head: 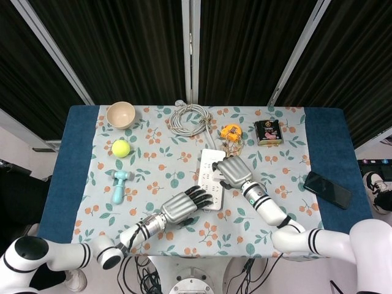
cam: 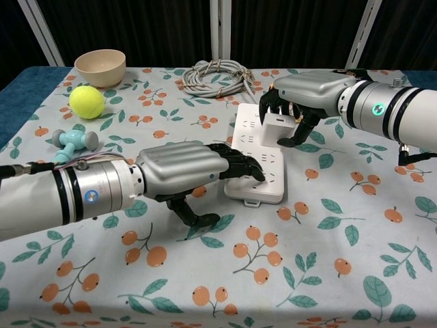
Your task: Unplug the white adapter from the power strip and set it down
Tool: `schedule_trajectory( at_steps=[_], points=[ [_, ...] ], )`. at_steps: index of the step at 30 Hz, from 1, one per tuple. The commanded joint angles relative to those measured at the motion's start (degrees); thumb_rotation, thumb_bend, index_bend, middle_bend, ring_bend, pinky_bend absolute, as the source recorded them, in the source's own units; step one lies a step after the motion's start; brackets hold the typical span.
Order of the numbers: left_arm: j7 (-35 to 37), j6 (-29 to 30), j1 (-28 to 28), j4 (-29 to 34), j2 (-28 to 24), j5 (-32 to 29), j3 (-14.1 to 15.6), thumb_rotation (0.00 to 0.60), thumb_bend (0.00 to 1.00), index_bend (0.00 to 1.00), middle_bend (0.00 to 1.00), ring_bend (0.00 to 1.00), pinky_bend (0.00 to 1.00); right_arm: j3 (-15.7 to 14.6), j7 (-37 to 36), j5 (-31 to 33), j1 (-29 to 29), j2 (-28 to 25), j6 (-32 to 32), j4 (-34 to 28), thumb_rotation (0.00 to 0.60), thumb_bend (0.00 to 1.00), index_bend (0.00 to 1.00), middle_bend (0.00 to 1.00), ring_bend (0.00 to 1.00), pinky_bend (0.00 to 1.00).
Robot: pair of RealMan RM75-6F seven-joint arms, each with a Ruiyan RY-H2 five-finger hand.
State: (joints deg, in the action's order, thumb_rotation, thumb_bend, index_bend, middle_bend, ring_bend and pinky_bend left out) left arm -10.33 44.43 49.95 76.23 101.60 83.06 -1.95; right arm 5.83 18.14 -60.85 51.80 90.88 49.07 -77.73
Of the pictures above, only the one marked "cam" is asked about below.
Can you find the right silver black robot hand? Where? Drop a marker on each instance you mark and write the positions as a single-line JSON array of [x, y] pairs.
[[307, 90]]

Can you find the light blue toy hammer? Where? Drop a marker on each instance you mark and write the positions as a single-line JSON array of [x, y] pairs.
[[73, 138]]

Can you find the white power strip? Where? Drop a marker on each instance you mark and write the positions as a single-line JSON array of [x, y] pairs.
[[254, 193]]

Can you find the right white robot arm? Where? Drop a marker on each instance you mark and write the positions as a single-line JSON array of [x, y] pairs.
[[403, 112]]

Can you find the floral tablecloth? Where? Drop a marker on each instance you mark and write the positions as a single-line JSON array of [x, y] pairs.
[[307, 239]]

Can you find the yellow tennis ball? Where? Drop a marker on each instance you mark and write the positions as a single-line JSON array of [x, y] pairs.
[[87, 102]]

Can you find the beige bowl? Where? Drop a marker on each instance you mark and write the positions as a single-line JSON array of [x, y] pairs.
[[100, 68]]

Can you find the white frame post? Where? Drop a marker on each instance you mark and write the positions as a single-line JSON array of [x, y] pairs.
[[221, 30], [363, 34], [42, 30]]

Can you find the white charger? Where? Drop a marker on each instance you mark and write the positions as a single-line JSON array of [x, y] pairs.
[[278, 128]]

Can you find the black curtain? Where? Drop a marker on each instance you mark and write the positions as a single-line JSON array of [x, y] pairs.
[[136, 27], [409, 34], [293, 30], [13, 34]]

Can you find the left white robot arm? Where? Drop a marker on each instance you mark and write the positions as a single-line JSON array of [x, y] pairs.
[[51, 198]]

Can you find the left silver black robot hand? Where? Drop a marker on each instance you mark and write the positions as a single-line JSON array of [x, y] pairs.
[[181, 164]]

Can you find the blue table cloth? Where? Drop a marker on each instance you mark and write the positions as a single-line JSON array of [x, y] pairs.
[[27, 89]]

